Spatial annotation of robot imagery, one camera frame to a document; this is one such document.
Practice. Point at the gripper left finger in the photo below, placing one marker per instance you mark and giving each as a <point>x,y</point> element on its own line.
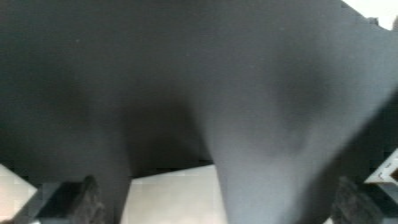
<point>65,204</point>

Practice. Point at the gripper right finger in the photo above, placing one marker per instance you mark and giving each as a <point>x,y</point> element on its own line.
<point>365,203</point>

